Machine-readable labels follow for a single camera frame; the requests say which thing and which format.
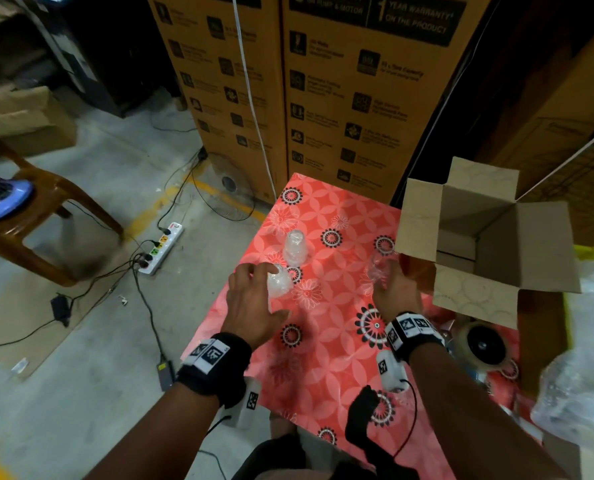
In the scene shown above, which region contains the small cardboard box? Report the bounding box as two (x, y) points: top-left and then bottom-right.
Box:
(394, 157), (583, 332)

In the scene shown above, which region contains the person's right forearm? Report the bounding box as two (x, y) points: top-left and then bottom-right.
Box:
(407, 345), (570, 480)

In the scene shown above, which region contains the stack of Crompton cartons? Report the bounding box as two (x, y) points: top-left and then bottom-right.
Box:
(145, 0), (594, 252)

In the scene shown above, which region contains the person's left hand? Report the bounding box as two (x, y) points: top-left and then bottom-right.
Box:
(220, 261), (290, 351)

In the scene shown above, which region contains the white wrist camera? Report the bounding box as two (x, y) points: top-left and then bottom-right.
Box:
(375, 353), (411, 395)
(222, 375), (264, 432)

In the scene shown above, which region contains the clear drinking glass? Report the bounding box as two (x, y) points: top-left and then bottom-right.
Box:
(364, 249), (394, 287)
(282, 229), (310, 267)

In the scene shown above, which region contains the plain brown floor carton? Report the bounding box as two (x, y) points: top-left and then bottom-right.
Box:
(0, 85), (79, 159)

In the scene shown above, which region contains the person's right hand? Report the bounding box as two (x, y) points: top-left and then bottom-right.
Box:
(370, 257), (425, 324)

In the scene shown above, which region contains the black wristband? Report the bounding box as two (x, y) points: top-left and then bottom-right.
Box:
(382, 309), (447, 364)
(175, 331), (254, 410)

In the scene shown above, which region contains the bubble wrap bundle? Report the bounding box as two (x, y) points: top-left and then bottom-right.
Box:
(530, 259), (594, 458)

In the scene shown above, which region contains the tape dispenser with tape roll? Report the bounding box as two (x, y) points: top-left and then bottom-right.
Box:
(445, 317), (520, 382)

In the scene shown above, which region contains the wire-guard floor fan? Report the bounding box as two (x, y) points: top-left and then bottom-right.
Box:
(192, 155), (259, 222)

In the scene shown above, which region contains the person's left forearm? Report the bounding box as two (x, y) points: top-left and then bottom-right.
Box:
(82, 385), (224, 480)

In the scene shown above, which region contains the person's dark clothing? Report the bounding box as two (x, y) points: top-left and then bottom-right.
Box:
(232, 385), (420, 480)

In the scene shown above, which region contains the white power strip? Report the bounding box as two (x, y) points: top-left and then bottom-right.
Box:
(137, 221), (186, 277)

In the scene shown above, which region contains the blue disc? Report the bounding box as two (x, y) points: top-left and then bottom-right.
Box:
(0, 177), (36, 225)

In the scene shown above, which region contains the brown plastic chair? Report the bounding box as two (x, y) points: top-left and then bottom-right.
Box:
(0, 125), (126, 289)

